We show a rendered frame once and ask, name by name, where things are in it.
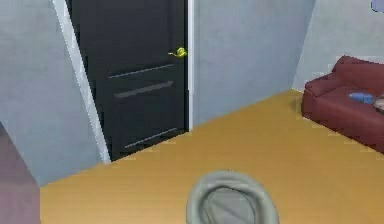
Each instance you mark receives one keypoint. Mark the black room door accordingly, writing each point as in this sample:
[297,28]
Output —
[133,83]

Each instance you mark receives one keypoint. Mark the grey round bin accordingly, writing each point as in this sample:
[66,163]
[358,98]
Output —
[230,200]

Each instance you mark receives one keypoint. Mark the dark red sofa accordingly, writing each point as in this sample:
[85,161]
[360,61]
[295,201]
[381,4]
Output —
[340,103]

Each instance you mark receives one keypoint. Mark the blue object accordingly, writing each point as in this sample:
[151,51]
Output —
[361,97]

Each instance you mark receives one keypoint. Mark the pale blue wall picture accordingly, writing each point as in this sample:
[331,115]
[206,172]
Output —
[378,4]

